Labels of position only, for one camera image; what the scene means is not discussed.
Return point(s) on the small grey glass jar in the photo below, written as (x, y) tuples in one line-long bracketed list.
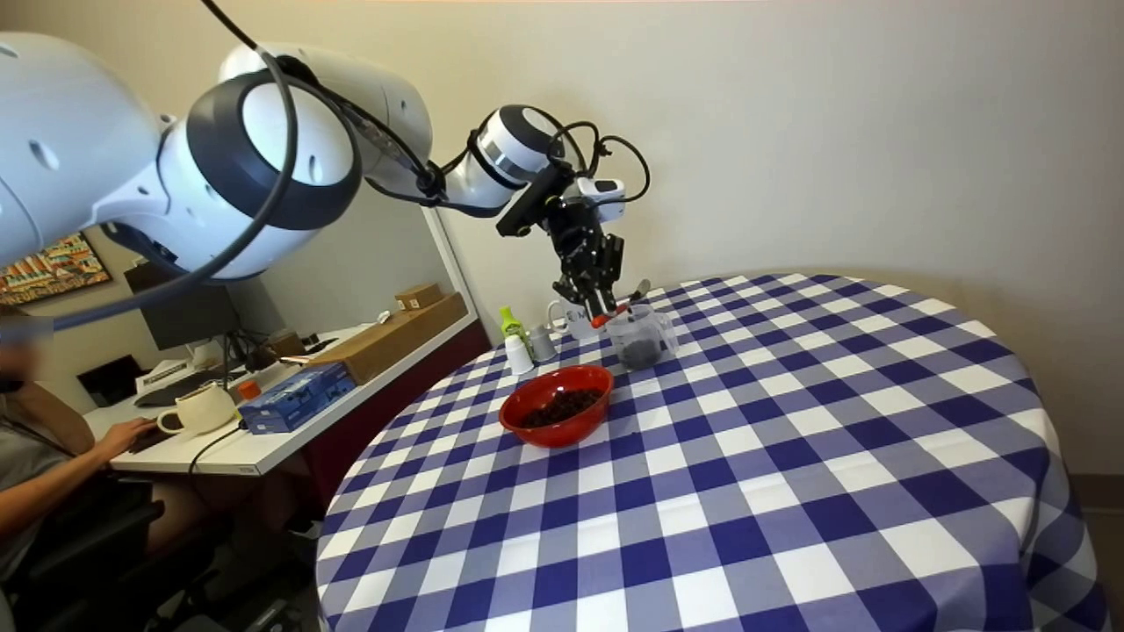
[(542, 344)]

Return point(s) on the black computer monitor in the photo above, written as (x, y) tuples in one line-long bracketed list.
[(196, 318)]

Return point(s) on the black office chair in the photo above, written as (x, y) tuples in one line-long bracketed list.
[(81, 568)]

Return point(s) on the dark bits in bowl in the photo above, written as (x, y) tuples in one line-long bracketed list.
[(561, 405)]

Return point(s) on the blue rectangular box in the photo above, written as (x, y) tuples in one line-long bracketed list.
[(294, 400)]

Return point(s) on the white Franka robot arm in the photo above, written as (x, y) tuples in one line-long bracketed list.
[(177, 162)]

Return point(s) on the framed colourful wall picture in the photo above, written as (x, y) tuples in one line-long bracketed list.
[(47, 274)]

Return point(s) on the red plastic bowl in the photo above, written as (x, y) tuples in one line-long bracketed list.
[(520, 427)]

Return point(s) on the white bottle green cap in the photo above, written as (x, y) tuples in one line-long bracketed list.
[(518, 354)]

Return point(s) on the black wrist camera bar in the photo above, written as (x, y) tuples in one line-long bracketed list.
[(530, 203)]

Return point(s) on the white translucent mug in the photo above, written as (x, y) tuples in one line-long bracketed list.
[(573, 329)]

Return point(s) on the long brown cardboard box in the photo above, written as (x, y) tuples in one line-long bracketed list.
[(399, 336)]

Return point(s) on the grey white-framed partition panel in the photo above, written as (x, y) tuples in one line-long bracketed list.
[(363, 259)]

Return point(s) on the small black box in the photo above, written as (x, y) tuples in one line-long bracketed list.
[(111, 379)]

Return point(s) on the white office desk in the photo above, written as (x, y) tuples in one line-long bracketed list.
[(258, 451)]

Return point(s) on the blue white checkered tablecloth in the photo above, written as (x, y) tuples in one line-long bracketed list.
[(759, 493)]

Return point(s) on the dark red desk cabinet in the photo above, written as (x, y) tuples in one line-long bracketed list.
[(372, 416)]

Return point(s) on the seated person grey shirt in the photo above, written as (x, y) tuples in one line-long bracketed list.
[(36, 469)]

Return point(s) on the white desk phone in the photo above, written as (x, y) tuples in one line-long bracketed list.
[(169, 379)]

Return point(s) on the clear plastic jug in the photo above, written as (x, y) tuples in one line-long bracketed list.
[(642, 342)]

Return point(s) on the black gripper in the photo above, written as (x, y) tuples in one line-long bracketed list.
[(584, 240)]

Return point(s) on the white coffee mug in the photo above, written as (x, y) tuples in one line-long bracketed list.
[(204, 409)]

